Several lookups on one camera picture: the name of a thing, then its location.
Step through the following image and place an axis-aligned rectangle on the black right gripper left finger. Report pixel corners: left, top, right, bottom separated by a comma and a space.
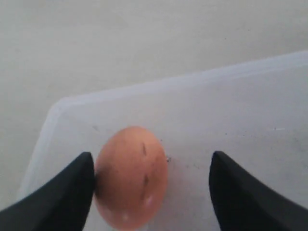
0, 152, 95, 231

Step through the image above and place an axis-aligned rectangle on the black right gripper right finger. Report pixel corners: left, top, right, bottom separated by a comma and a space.
208, 151, 308, 231

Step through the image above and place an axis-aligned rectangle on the brown egg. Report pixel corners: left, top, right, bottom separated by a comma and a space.
94, 126, 168, 231

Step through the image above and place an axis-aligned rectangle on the clear plastic bin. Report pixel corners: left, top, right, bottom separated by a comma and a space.
17, 51, 308, 231

